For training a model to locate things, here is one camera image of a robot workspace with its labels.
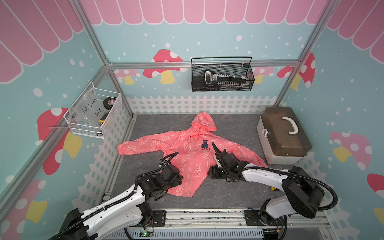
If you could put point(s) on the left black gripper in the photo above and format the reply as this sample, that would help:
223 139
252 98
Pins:
177 181

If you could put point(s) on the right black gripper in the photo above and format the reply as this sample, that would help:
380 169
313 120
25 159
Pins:
212 172

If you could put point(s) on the pink patterned kids jacket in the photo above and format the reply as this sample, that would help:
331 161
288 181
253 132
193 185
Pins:
195 151

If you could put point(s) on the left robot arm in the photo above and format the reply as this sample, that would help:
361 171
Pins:
128 209

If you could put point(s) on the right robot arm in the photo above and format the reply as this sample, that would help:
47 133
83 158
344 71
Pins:
303 195

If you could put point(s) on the green circuit board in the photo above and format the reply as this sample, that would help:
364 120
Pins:
146 234

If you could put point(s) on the brown lidded toolbox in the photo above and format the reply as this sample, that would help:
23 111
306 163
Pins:
282 137

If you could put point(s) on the yellow tool in basket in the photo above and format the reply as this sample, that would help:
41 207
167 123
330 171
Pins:
103 118

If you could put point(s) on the socket wrench set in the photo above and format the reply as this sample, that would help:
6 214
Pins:
212 79

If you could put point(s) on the black tape roll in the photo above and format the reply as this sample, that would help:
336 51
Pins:
109 103

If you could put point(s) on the clear plastic labelled bag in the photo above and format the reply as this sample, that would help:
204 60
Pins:
87 110

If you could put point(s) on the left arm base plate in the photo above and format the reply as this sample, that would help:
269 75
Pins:
154 219

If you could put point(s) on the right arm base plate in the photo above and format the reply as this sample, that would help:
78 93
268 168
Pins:
255 218

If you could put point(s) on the black wire mesh basket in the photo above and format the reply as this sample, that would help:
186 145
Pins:
238 66

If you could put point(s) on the white wire basket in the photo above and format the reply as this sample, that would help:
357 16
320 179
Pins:
113 123

